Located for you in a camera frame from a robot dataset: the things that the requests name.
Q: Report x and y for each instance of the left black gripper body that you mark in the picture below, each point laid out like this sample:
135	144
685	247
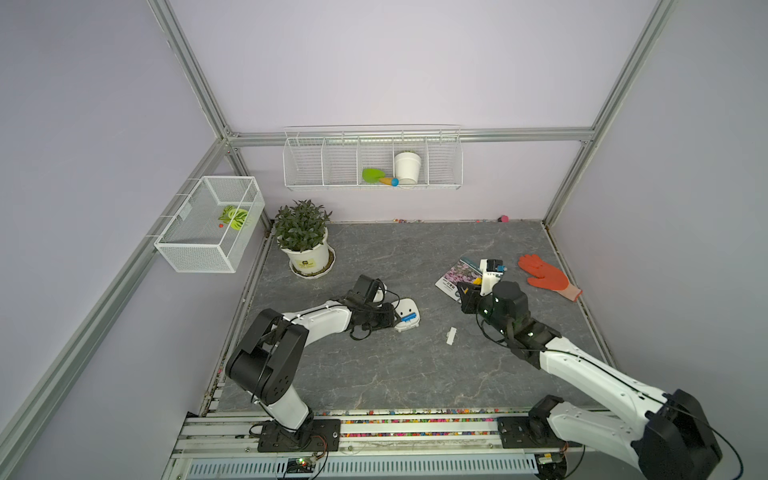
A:
377	317

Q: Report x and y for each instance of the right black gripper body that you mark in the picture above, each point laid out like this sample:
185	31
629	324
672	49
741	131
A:
475	303

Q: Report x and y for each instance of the white square alarm clock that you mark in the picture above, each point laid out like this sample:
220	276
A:
405	307

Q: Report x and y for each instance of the white battery cover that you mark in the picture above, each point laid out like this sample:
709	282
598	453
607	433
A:
450	338

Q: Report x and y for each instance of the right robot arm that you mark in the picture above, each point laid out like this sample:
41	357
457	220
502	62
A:
663	435

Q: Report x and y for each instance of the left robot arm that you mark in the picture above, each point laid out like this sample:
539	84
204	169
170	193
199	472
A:
266	359

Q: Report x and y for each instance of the flower seed packet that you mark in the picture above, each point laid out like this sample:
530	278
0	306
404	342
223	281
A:
464	270

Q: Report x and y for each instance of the potted green plant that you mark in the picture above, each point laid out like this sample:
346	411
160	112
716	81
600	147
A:
302	234

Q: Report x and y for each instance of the green toy shovel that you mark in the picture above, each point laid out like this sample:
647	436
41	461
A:
376	176

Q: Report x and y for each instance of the white empty pot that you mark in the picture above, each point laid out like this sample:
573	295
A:
407	166

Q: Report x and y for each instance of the green toy in basket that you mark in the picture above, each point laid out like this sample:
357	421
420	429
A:
233	217

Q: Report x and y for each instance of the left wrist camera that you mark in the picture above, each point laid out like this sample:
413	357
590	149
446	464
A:
369	290

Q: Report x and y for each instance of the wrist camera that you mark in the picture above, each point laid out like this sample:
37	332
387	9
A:
369	290
492	271

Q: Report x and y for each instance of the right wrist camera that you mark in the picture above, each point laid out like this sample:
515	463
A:
492	271

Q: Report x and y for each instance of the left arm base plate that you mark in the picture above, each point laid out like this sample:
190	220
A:
321	435

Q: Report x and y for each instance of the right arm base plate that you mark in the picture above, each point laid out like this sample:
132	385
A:
521	432

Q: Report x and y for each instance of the white wire wall shelf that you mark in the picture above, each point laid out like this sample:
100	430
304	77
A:
336	160

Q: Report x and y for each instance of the white wire basket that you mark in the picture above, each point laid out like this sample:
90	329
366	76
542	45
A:
193	242

